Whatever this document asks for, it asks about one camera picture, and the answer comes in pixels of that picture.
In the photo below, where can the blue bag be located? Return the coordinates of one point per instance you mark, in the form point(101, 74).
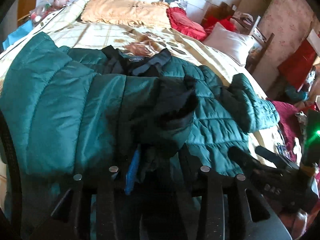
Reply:
point(19, 33)

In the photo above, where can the crimson velvet blanket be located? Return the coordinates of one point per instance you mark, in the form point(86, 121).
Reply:
point(288, 123)

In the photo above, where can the white pillow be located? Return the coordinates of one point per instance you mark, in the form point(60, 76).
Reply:
point(235, 45)

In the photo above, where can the framed photo on wall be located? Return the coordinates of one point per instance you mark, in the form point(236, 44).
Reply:
point(176, 3)

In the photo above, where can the floral cream bedspread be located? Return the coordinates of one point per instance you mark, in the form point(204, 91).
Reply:
point(150, 37)

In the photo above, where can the pig plush toy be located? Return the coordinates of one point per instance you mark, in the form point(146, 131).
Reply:
point(58, 4)

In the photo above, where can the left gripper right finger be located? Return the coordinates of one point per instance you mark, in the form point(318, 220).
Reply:
point(230, 208)

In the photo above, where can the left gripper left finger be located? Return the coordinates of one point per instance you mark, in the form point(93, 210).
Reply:
point(99, 209)

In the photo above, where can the green quilted puffer jacket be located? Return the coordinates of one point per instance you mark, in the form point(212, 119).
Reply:
point(161, 195)

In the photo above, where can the yellow ruffled pillow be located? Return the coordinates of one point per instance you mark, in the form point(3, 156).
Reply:
point(127, 12)

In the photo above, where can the wooden chair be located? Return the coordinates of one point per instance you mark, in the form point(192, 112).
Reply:
point(249, 26)

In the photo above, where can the red ruffled cushion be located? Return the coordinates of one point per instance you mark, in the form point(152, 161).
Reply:
point(180, 22)

